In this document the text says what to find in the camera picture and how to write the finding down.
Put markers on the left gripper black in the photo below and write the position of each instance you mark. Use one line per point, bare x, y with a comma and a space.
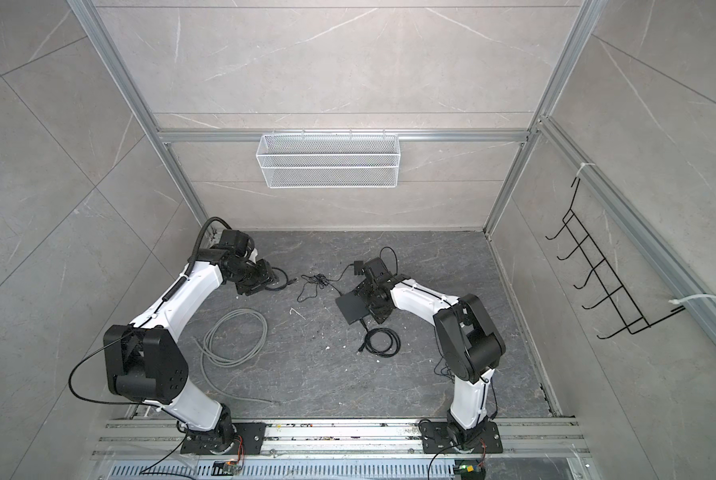
267, 276

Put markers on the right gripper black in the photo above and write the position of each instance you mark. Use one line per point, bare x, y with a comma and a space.
363, 290

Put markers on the dark grey network switch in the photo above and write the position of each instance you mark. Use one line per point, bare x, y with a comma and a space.
354, 306

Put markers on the black power adapter with cord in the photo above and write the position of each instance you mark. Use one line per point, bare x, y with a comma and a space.
314, 284

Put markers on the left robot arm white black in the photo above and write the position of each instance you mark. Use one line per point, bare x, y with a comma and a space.
143, 361

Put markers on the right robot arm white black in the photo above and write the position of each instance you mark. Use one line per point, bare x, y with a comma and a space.
469, 341

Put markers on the white wire mesh basket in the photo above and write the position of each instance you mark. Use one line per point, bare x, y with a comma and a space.
334, 160

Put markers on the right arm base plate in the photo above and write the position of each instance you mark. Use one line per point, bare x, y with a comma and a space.
490, 441

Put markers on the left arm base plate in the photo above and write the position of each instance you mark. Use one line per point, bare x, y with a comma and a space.
244, 438

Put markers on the aluminium frame rail front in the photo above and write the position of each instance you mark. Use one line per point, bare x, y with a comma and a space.
344, 439

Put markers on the black wire hook rack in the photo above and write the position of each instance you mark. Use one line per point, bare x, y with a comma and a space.
615, 294

